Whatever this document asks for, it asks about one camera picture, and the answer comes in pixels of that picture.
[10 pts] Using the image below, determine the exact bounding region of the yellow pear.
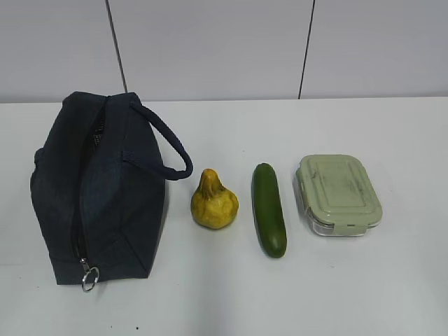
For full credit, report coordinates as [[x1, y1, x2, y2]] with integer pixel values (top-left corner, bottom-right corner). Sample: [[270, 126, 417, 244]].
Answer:
[[190, 169, 239, 230]]

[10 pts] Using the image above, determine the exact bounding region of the green cucumber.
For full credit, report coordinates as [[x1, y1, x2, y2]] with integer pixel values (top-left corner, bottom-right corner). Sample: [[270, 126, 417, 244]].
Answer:
[[252, 162, 287, 258]]

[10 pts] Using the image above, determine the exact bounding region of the glass container with green lid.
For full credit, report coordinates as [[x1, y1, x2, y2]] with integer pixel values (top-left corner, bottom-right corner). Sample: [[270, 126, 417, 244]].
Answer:
[[296, 154, 383, 237]]

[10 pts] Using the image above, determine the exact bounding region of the dark blue lunch bag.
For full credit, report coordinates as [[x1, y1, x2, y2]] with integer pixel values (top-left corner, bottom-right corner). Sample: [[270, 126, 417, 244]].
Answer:
[[30, 92, 193, 292]]

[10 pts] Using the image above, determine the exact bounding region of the silver zipper pull ring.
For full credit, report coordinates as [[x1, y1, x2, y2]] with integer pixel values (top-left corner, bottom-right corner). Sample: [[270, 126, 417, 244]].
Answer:
[[78, 258, 101, 293]]

